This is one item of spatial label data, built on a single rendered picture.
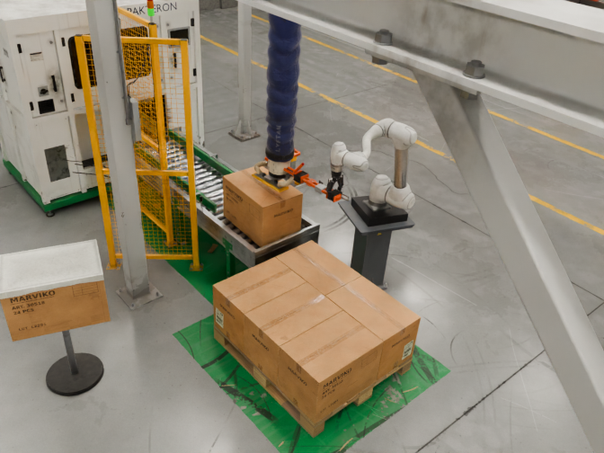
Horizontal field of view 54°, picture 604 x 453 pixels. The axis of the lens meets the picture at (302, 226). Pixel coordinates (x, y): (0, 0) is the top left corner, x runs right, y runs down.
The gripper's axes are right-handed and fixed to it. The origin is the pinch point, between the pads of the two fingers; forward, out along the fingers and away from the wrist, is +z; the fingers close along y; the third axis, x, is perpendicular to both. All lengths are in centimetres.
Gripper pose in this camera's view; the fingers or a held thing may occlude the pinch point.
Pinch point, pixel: (333, 194)
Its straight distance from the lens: 431.4
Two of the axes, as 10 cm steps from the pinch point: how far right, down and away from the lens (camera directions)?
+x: 6.8, 4.4, -5.9
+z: -0.5, 8.3, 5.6
